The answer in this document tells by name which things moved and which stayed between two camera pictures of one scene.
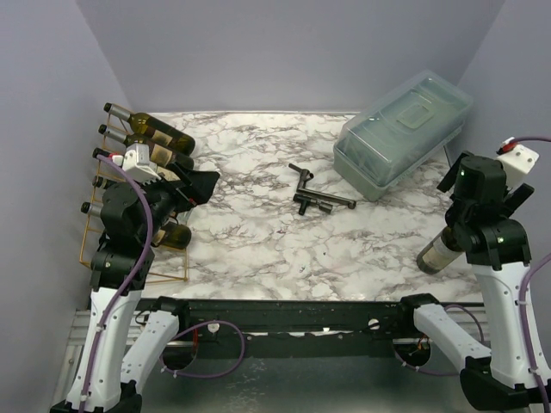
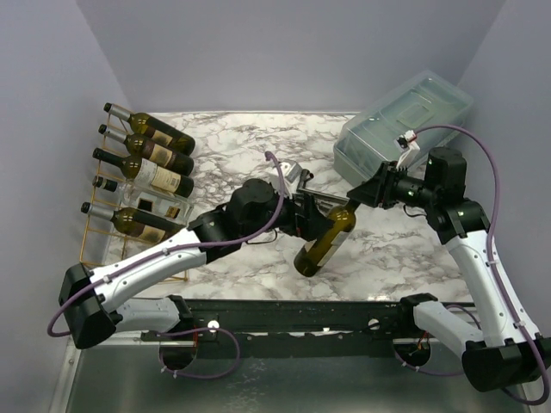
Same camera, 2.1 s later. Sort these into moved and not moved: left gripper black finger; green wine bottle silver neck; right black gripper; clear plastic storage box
Moved: left gripper black finger; right black gripper
Not moved: clear plastic storage box; green wine bottle silver neck
